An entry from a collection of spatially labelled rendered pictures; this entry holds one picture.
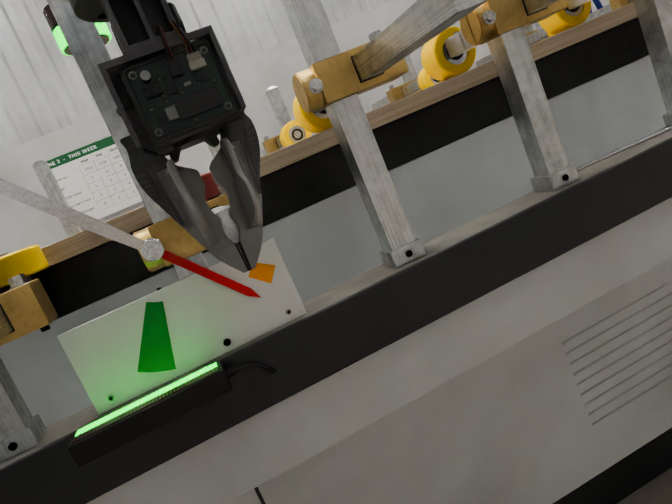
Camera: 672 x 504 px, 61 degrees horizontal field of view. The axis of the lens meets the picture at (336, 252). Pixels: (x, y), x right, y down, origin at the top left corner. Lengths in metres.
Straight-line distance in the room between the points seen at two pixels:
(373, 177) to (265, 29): 7.54
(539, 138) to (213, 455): 0.59
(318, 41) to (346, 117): 0.09
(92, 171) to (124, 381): 7.33
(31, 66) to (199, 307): 7.71
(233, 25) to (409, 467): 7.52
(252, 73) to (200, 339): 7.46
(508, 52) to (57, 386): 0.79
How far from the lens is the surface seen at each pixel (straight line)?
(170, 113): 0.36
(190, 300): 0.68
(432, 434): 1.07
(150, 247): 0.65
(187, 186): 0.42
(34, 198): 0.64
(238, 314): 0.69
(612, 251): 0.93
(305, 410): 0.76
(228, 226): 0.43
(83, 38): 0.71
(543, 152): 0.84
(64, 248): 0.90
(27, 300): 0.70
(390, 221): 0.73
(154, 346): 0.69
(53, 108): 8.19
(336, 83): 0.72
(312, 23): 0.74
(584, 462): 1.26
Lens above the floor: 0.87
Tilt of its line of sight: 10 degrees down
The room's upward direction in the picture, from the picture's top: 23 degrees counter-clockwise
